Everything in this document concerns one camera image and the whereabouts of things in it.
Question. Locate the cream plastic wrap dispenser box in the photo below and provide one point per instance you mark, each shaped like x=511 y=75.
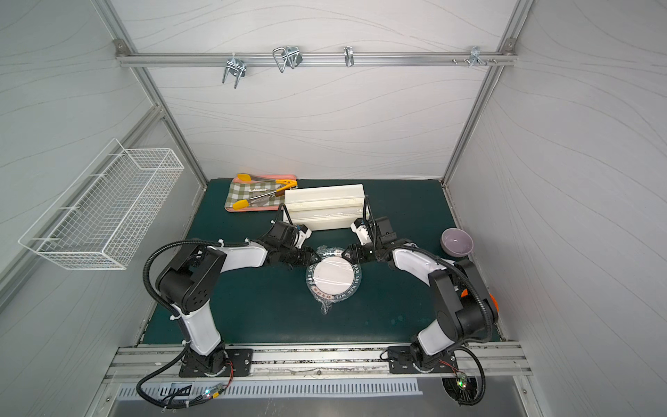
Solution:
x=325 y=208

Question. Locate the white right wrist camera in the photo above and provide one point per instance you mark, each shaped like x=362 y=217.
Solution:
x=360 y=228

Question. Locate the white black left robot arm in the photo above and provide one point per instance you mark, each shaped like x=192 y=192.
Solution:
x=182 y=276

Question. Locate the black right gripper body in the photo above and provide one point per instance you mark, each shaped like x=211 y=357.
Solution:
x=359 y=253

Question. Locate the white slotted vent strip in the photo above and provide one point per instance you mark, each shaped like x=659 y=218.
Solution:
x=265 y=389

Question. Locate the pink tray checkered cloth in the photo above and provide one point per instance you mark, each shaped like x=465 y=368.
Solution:
x=258 y=194

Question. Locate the lilac ceramic bowl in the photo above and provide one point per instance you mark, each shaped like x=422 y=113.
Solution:
x=456 y=242

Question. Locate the clear plastic wrap sheet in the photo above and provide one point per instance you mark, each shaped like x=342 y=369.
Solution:
x=331 y=276

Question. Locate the metal U-bolt clamp middle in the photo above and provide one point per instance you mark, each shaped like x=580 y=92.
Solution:
x=287 y=57

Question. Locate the orange bowl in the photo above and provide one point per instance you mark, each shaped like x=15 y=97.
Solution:
x=495 y=303

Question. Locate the metal bracket clamp right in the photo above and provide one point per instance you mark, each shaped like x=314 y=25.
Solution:
x=475 y=58

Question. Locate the metal u-bolt clamp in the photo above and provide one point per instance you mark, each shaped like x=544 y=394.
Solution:
x=287 y=57
x=235 y=69

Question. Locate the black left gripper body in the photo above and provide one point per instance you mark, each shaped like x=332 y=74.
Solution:
x=300 y=255

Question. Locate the metal U-bolt clamp left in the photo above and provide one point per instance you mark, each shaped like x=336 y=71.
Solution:
x=235 y=69

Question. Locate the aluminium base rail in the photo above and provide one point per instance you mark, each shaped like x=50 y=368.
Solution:
x=324 y=361

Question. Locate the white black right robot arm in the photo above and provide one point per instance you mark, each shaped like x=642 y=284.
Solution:
x=463 y=307

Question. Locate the white wire basket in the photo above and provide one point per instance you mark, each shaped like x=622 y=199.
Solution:
x=100 y=220

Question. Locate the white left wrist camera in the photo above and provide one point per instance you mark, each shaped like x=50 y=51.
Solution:
x=303 y=233

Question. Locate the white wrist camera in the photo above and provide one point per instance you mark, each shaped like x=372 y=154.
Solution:
x=360 y=228
x=303 y=233

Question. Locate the aluminium top rail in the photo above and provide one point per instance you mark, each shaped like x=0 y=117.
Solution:
x=310 y=59

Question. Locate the small metal hook clamp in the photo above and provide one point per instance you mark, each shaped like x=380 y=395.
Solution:
x=348 y=53

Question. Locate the white plate green rim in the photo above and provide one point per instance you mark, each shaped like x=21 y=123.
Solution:
x=333 y=276

